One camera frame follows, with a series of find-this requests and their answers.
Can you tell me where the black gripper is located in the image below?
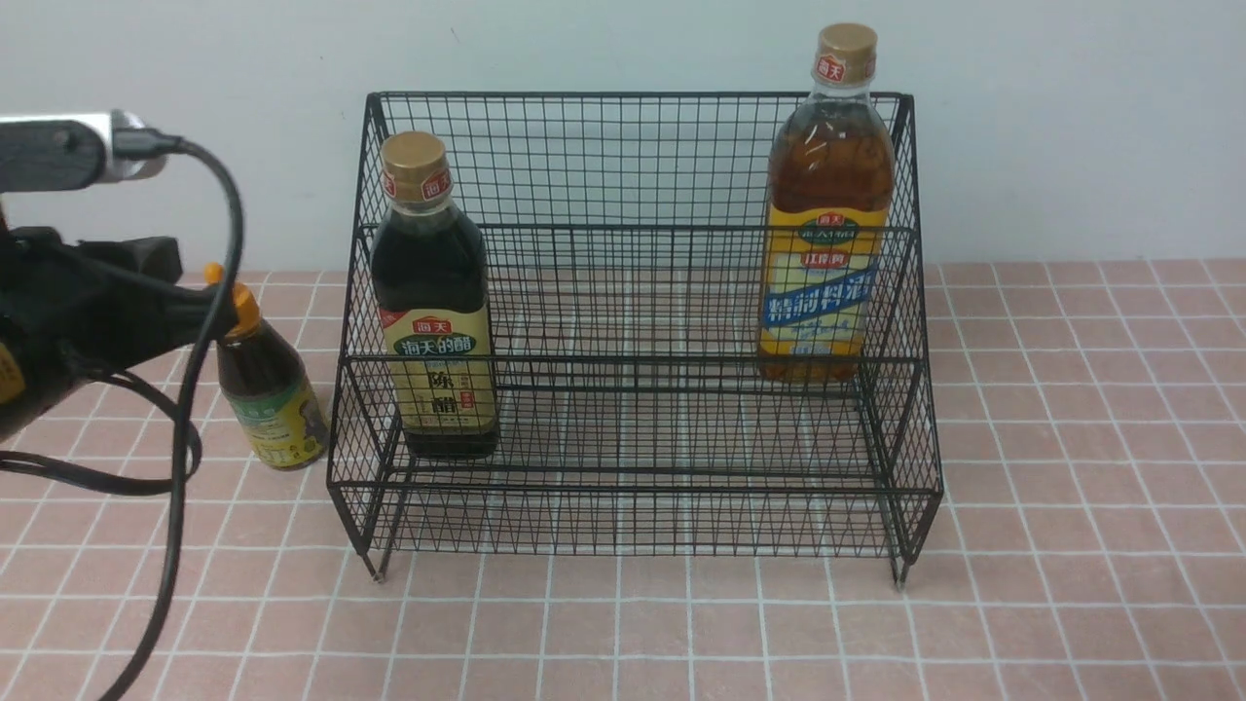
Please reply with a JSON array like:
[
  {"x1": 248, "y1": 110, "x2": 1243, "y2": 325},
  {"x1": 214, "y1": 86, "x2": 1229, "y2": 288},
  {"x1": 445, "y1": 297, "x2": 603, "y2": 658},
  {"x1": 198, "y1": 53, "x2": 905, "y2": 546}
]
[{"x1": 1, "y1": 227, "x2": 238, "y2": 440}]

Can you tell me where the small bottle orange nozzle cap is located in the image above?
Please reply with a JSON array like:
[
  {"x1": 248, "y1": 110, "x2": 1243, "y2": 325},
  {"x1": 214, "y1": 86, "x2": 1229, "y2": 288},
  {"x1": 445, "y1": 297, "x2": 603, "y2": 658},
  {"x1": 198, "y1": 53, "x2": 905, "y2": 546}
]
[{"x1": 216, "y1": 281, "x2": 329, "y2": 469}]

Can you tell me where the dark vinegar bottle gold cap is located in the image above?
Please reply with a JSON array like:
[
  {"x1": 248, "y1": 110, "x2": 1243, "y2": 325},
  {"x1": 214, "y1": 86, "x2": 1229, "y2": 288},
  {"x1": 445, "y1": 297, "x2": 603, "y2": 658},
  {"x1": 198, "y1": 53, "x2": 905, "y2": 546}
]
[{"x1": 371, "y1": 131, "x2": 498, "y2": 459}]

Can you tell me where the amber cooking wine bottle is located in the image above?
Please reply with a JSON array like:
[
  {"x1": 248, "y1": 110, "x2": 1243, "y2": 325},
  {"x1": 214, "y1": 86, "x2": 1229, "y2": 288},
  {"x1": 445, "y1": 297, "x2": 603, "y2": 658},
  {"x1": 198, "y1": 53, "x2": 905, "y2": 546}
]
[{"x1": 758, "y1": 22, "x2": 896, "y2": 385}]

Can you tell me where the black camera cable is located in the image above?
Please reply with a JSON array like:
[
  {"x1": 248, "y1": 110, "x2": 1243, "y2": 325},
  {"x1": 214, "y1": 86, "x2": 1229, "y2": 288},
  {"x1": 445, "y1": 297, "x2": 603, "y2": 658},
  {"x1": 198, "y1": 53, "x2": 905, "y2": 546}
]
[{"x1": 0, "y1": 131, "x2": 245, "y2": 701}]

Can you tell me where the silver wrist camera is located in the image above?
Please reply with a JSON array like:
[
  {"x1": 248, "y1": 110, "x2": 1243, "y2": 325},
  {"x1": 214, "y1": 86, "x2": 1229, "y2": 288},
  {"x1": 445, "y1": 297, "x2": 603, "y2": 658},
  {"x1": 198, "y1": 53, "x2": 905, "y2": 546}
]
[{"x1": 1, "y1": 108, "x2": 167, "y2": 194}]

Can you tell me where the black wire mesh shelf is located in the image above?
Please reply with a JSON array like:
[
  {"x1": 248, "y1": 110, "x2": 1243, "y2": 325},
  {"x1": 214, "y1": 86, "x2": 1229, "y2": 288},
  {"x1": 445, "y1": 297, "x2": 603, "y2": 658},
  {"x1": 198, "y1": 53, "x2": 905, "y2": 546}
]
[{"x1": 326, "y1": 92, "x2": 944, "y2": 584}]

